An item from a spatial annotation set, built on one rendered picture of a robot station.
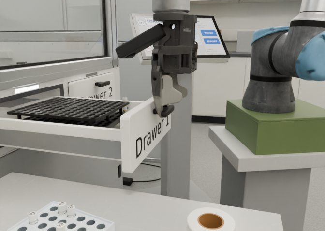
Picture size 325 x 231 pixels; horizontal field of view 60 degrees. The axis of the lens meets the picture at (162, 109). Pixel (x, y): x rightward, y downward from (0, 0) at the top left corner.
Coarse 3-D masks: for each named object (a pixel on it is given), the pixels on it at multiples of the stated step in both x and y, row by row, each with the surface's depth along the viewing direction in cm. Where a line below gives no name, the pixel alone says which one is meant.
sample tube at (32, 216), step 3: (30, 213) 41; (33, 213) 41; (36, 213) 41; (30, 216) 41; (33, 216) 41; (36, 216) 41; (30, 219) 41; (33, 219) 41; (36, 219) 41; (30, 222) 41; (33, 222) 41; (36, 222) 41
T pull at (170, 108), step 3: (171, 105) 64; (165, 108) 61; (168, 108) 61; (171, 108) 62; (153, 111) 61; (156, 111) 61; (162, 111) 59; (165, 111) 59; (168, 111) 60; (171, 111) 62; (162, 114) 58; (165, 114) 58; (168, 114) 60; (165, 117) 59
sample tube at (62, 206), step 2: (60, 202) 44; (62, 202) 44; (64, 202) 44; (58, 204) 43; (60, 204) 43; (62, 204) 43; (64, 204) 44; (58, 206) 43; (60, 206) 43; (62, 206) 43; (64, 206) 43; (58, 208) 43; (60, 208) 43; (62, 208) 43; (64, 208) 44; (58, 210) 44; (60, 210) 43; (62, 210) 43; (64, 210) 44; (60, 212) 43; (62, 212) 44; (64, 212) 44; (60, 214) 44
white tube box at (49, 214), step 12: (48, 204) 45; (48, 216) 43; (60, 216) 43; (84, 216) 43; (96, 216) 42; (12, 228) 40; (24, 228) 41; (36, 228) 40; (48, 228) 40; (72, 228) 42; (84, 228) 40; (96, 228) 40; (108, 228) 40
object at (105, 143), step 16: (0, 112) 66; (0, 128) 60; (16, 128) 58; (32, 128) 57; (48, 128) 56; (64, 128) 55; (80, 128) 54; (96, 128) 53; (112, 128) 53; (0, 144) 61; (16, 144) 59; (32, 144) 58; (48, 144) 57; (64, 144) 56; (80, 144) 55; (96, 144) 54; (112, 144) 53
